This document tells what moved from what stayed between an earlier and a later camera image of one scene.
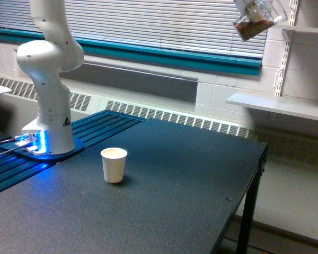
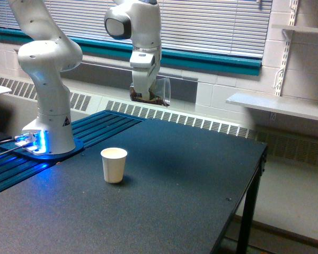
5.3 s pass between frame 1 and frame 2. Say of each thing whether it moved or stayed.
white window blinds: stayed
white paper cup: stayed
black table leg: stayed
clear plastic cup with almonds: moved
